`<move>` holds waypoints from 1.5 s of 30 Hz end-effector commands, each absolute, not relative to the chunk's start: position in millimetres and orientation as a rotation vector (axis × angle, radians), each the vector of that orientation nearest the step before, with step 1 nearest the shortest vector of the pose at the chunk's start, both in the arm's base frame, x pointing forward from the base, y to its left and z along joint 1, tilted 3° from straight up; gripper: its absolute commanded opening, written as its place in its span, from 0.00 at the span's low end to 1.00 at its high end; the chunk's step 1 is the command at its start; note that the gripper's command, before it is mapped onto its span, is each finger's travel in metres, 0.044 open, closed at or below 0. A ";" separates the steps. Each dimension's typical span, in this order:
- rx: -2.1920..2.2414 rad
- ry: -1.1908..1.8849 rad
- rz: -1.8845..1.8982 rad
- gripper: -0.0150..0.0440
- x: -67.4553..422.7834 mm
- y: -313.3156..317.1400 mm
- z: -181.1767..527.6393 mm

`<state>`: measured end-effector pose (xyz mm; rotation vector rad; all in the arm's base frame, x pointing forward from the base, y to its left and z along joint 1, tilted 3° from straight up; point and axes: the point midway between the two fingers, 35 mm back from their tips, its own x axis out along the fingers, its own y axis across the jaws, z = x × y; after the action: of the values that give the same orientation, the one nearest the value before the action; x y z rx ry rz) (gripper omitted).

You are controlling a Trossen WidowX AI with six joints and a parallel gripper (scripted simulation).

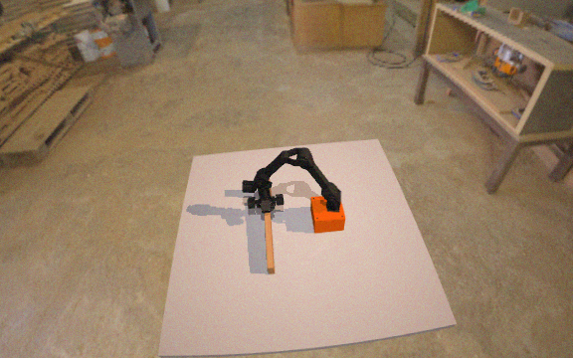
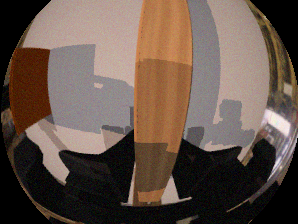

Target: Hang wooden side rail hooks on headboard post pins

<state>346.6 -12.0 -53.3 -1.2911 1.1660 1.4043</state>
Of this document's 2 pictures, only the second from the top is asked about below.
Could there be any wooden rail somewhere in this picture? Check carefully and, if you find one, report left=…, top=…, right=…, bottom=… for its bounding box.
left=133, top=0, right=194, bottom=204

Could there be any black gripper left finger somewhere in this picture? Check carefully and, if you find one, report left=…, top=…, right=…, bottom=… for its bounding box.
left=59, top=129, right=136, bottom=204

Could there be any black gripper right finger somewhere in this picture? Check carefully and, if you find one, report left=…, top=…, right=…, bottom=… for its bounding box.
left=172, top=139, right=242, bottom=200

